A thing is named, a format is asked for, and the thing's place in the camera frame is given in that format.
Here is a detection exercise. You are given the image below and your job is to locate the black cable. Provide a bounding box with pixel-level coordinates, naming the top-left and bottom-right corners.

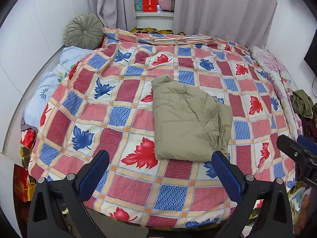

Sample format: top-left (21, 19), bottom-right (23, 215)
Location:
top-left (310, 76), bottom-right (317, 98)

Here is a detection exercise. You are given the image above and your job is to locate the beige puffer jacket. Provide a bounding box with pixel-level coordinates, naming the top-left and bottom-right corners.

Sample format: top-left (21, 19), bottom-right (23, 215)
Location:
top-left (152, 74), bottom-right (233, 162)

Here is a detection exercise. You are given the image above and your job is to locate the red gift bag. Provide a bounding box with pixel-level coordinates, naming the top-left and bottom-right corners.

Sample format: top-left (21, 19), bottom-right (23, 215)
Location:
top-left (21, 129), bottom-right (36, 150)

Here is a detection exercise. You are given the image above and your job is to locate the black monitor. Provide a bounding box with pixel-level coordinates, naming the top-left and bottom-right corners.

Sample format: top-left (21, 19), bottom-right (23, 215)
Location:
top-left (303, 47), bottom-right (317, 76)

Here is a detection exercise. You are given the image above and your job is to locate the yellow green plaid cloth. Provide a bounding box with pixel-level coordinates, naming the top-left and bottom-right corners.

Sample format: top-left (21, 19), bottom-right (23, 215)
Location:
top-left (20, 146), bottom-right (33, 169)

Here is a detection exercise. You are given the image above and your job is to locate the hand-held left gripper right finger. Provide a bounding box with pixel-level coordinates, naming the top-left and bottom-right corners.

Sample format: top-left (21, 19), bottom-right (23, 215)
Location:
top-left (212, 151), bottom-right (294, 238)

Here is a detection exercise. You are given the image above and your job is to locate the red patterned bag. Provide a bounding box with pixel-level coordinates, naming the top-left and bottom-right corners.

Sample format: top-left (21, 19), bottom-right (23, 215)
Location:
top-left (13, 166), bottom-right (35, 203)

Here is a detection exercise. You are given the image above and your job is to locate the round green pleated cushion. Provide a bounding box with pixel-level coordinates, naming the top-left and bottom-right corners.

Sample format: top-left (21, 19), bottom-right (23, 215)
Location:
top-left (64, 12), bottom-right (104, 49)

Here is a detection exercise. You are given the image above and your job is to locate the leaf print checked quilt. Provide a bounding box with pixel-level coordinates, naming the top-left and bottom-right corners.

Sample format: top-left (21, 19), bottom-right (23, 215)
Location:
top-left (28, 28), bottom-right (301, 228)

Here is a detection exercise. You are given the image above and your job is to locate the yellow patterned bedsheet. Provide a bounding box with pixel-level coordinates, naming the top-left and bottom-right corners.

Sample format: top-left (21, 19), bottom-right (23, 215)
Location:
top-left (129, 27), bottom-right (189, 36)

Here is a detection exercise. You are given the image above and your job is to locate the maroon garment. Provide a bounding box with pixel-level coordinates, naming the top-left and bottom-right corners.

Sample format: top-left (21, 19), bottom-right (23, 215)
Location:
top-left (300, 118), bottom-right (317, 140)

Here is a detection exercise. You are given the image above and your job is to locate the grey curtain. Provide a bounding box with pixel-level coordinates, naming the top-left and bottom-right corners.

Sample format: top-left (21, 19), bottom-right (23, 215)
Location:
top-left (172, 0), bottom-right (280, 46)
top-left (85, 0), bottom-right (137, 29)

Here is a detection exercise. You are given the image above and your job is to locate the olive green cloth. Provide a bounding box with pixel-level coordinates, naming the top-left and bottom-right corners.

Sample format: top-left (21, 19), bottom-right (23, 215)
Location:
top-left (290, 89), bottom-right (315, 119)

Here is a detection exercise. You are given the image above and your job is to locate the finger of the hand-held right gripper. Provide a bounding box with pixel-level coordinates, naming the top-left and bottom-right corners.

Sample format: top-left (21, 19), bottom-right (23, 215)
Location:
top-left (277, 134), bottom-right (317, 169)
top-left (297, 135), bottom-right (317, 154)

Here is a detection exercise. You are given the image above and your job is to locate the pink floral blanket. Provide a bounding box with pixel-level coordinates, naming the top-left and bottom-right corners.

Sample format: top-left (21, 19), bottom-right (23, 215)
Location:
top-left (250, 46), bottom-right (304, 139)

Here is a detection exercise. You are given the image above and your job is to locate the blue printed bag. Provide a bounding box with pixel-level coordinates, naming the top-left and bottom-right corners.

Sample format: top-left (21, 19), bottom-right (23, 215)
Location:
top-left (288, 180), bottom-right (313, 219)

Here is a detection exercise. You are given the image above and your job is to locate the light blue floral sheet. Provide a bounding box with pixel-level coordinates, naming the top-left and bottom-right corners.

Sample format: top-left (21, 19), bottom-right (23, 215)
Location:
top-left (23, 46), bottom-right (93, 129)

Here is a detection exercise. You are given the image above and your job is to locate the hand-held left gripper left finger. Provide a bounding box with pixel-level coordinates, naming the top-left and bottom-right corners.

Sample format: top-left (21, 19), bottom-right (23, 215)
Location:
top-left (27, 150), bottom-right (111, 238)

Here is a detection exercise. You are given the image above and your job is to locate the white windowsill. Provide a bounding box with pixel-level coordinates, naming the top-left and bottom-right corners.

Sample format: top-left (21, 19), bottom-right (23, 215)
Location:
top-left (135, 10), bottom-right (175, 29)

